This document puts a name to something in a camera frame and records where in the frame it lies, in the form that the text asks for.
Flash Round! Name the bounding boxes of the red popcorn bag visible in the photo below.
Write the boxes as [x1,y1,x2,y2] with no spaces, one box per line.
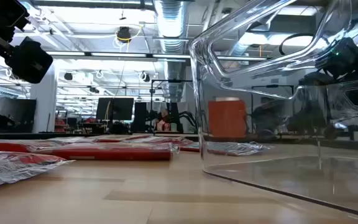
[0,139,62,153]
[126,136,195,147]
[29,142,180,162]
[91,134,155,143]
[0,151,76,189]
[180,141,272,157]

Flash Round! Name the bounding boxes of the black computer tower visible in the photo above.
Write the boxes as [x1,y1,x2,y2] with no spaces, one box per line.
[134,101,148,133]

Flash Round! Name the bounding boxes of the orange box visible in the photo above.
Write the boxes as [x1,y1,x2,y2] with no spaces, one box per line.
[208,96,248,139]

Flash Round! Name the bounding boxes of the black computer monitor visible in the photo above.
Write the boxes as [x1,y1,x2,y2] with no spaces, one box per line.
[96,97,135,121]

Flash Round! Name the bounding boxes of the long ceiling light strip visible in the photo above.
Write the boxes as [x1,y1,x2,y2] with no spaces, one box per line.
[47,51,192,60]

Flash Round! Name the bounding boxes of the black ceiling device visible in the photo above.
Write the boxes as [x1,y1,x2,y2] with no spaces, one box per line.
[116,26,132,44]

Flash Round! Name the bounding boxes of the clear plastic basket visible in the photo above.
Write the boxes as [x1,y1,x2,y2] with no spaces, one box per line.
[188,0,358,220]

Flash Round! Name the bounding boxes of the red chair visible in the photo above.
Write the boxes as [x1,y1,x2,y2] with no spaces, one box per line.
[54,118,68,134]

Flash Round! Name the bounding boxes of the white square column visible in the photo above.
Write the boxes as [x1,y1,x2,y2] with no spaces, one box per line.
[29,60,58,134]

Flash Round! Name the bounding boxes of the large dark screen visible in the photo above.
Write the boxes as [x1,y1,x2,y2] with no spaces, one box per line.
[0,98,37,134]

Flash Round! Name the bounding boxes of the silver ceiling duct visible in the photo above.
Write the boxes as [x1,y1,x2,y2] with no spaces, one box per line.
[152,0,188,103]

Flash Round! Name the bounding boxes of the black cable loop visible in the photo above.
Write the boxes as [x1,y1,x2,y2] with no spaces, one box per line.
[278,32,315,56]

